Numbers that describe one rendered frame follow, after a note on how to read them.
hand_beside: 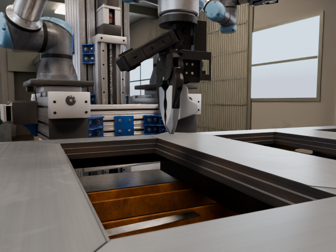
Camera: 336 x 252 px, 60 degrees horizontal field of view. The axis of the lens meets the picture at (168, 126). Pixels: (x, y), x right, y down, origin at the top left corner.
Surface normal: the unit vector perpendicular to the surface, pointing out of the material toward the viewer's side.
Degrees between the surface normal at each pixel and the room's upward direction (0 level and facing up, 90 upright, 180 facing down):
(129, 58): 90
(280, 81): 90
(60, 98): 90
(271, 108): 90
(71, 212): 0
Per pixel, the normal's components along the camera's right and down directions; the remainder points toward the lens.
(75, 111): 0.53, 0.07
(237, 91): -0.85, 0.04
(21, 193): 0.00, -1.00
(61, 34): 0.73, 0.05
